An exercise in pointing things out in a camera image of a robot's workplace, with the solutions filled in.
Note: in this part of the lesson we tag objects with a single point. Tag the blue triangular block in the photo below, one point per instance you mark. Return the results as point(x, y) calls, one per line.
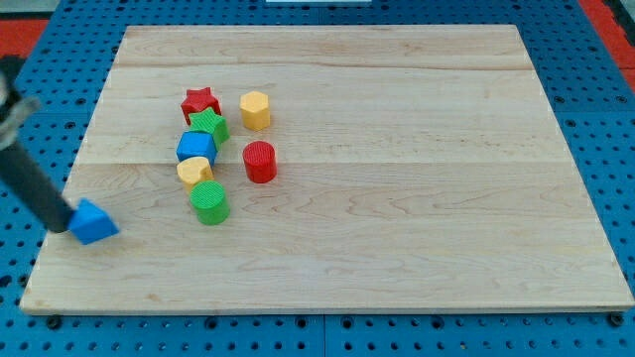
point(90, 223)

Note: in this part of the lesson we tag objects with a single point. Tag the wooden board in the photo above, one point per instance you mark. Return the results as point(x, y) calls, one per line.
point(420, 169)

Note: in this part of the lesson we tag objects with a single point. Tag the red star block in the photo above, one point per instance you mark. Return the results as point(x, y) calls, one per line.
point(198, 100)

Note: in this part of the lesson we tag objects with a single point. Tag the red cylinder block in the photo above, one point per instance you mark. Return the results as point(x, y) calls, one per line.
point(259, 158)

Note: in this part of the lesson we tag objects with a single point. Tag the green cylinder block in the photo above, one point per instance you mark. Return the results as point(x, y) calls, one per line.
point(209, 201)

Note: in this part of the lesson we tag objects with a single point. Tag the yellow hexagon block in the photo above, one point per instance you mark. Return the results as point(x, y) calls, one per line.
point(255, 110)

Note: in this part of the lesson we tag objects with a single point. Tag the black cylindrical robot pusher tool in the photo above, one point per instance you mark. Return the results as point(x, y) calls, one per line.
point(19, 170)

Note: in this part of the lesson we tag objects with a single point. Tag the green star block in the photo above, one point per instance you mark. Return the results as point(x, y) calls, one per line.
point(209, 122)

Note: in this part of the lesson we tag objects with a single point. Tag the blue cube block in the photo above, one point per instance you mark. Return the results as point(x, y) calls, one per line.
point(196, 144)

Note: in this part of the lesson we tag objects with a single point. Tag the yellow heart block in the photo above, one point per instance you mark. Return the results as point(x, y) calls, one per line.
point(194, 170)

